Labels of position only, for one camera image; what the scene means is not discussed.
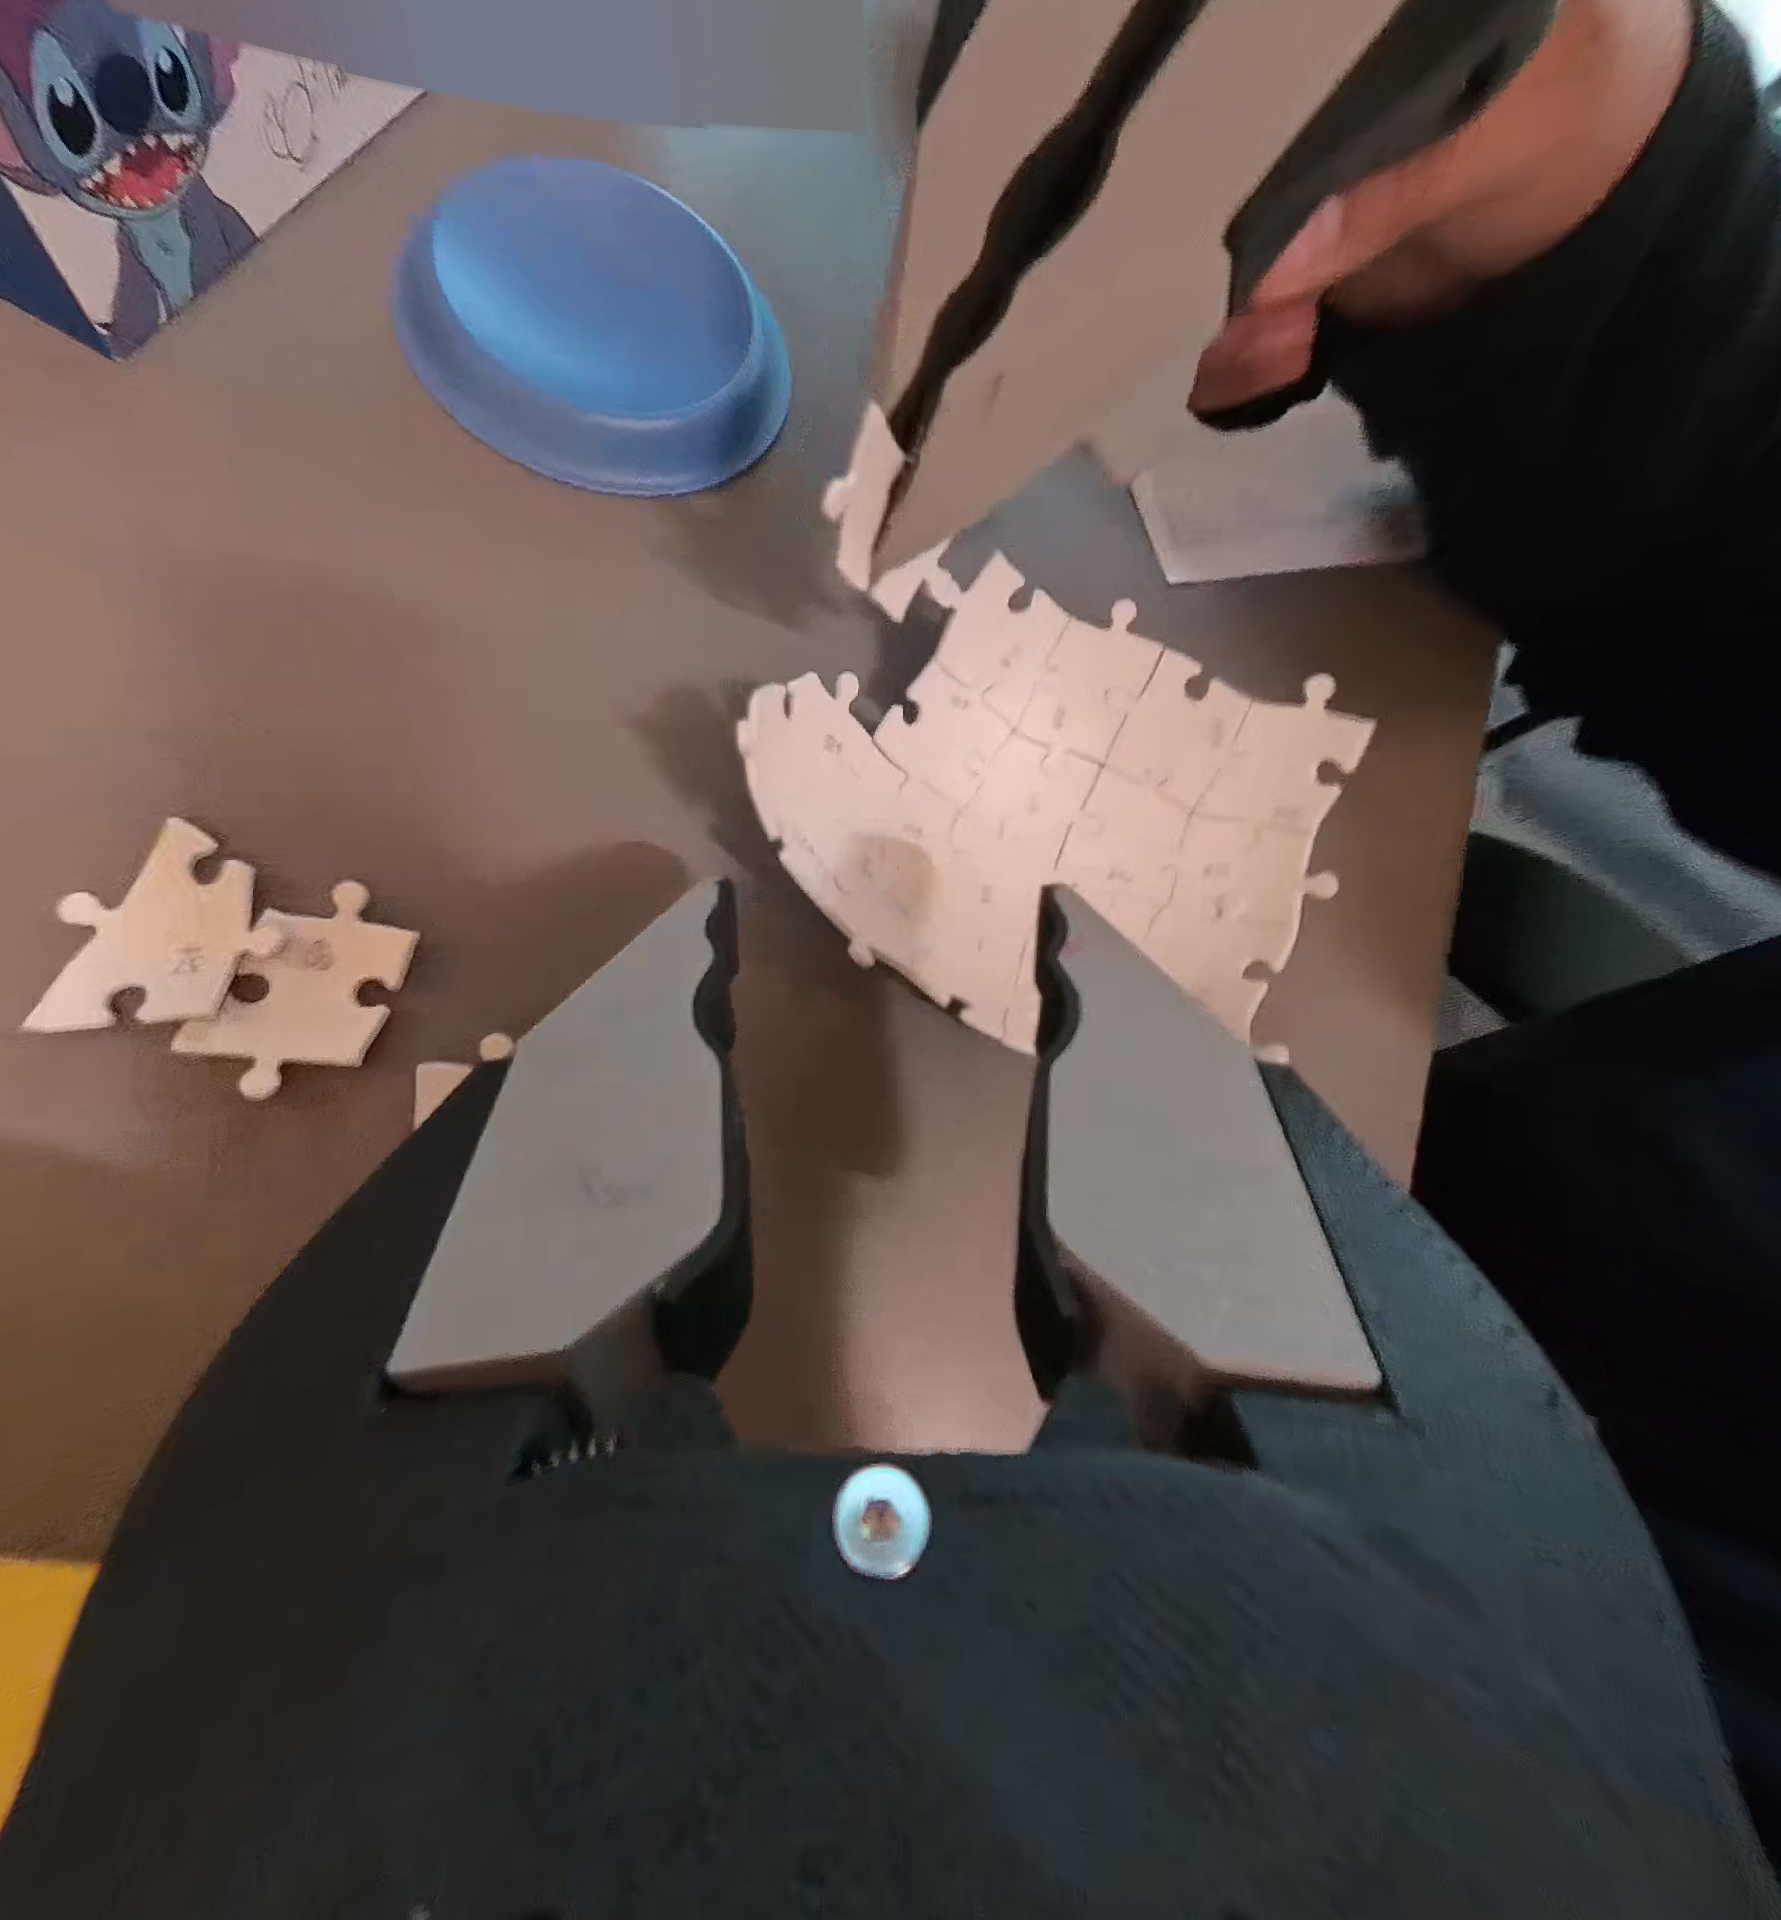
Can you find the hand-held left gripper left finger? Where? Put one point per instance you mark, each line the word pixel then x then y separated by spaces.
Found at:
pixel 574 1186

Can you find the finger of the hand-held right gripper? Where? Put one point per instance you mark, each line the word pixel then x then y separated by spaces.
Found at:
pixel 996 135
pixel 1131 286

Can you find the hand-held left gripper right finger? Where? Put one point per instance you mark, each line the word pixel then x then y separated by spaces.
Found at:
pixel 1205 1201

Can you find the white assembled puzzle ball section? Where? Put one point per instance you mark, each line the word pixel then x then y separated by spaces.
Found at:
pixel 1131 781

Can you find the person's right forearm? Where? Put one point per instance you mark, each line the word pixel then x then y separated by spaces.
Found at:
pixel 1626 526

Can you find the printed cardboard puzzle box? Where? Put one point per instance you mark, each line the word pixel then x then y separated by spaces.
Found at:
pixel 125 165

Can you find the person's right hand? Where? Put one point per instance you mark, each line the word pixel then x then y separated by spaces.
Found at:
pixel 1521 165

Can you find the white printed instruction sheet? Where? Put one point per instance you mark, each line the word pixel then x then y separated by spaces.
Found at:
pixel 1281 517

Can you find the blue round plastic stand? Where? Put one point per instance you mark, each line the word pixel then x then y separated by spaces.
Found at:
pixel 590 330

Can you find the grey office chair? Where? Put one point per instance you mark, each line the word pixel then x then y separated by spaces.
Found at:
pixel 1565 902

